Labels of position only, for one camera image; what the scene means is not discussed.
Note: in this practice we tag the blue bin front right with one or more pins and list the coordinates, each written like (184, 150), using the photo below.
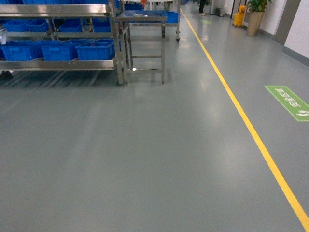
(95, 51)

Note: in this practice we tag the blue bin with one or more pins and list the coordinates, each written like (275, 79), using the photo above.
(23, 50)
(61, 51)
(95, 51)

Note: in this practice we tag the steel shelf rack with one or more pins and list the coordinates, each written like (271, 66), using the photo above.
(62, 20)

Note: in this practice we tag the blue bin front middle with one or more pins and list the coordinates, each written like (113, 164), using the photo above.
(61, 51)

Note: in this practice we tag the blue bin front left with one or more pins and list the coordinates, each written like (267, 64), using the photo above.
(23, 50)

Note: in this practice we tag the small steel table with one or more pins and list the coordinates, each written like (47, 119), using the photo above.
(141, 18)

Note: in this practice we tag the steel wheeled cart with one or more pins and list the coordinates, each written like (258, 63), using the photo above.
(172, 7)

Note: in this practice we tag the person in black clothes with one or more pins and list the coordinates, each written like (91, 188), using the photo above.
(201, 8)

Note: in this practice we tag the potted plant in tan planter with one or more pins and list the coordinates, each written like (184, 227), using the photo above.
(256, 9)

